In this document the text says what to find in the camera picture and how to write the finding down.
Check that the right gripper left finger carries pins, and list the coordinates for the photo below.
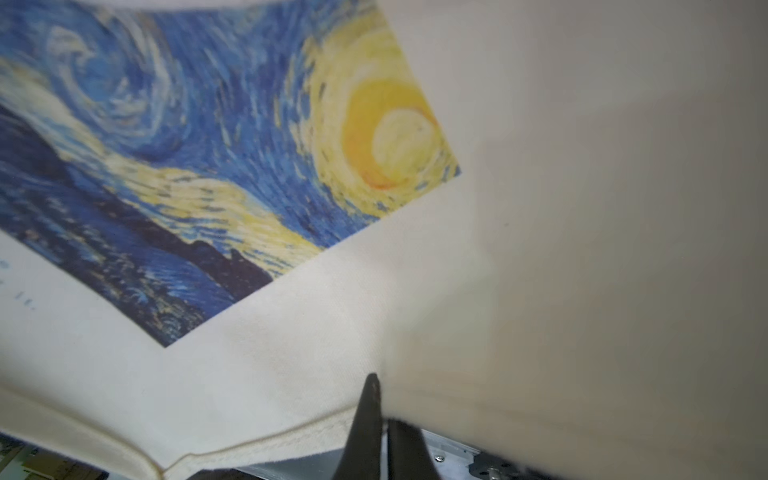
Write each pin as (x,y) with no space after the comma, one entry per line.
(361,458)

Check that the starry night canvas tote bag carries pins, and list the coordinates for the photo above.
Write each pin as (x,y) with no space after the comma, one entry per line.
(542,224)

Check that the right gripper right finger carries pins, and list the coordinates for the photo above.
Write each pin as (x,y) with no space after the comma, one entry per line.
(408,457)

